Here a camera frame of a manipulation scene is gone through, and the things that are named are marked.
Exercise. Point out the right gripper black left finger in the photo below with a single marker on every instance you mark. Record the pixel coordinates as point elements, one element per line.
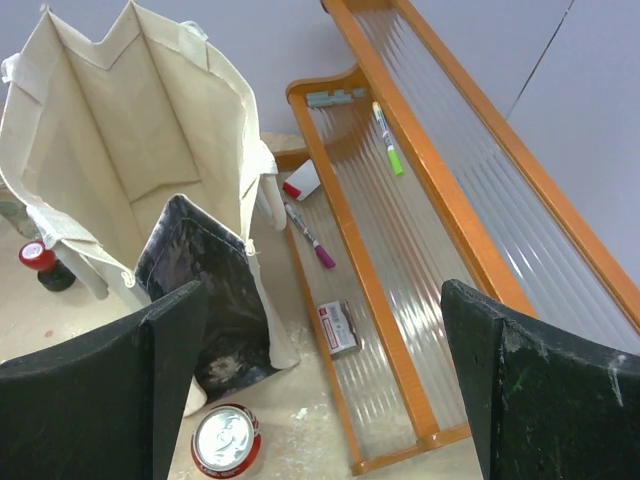
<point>107,404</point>

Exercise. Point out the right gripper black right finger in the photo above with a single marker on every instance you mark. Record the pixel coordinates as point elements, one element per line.
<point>542,403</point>

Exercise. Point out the red cola can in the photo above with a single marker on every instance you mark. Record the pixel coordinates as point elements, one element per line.
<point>227,442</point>

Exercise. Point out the cream canvas tote bag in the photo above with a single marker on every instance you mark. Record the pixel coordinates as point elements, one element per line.
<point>96,137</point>

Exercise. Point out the small dark red-capped bottle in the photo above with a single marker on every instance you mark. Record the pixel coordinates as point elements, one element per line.
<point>52,274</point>

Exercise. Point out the small red grey card box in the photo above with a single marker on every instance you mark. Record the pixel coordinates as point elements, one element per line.
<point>338,328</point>

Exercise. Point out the pink-capped marker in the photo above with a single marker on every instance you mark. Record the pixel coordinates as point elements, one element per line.
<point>321,253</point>

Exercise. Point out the orange wooden rack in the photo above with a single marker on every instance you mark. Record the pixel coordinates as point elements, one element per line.
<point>473,204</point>

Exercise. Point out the green-capped marker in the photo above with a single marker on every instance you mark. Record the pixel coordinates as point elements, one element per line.
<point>393,157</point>

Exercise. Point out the white red-capped glue bottle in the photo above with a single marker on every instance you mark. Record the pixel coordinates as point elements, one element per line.
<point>302,182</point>

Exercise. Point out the grey clip strip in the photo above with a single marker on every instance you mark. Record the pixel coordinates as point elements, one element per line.
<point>323,99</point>

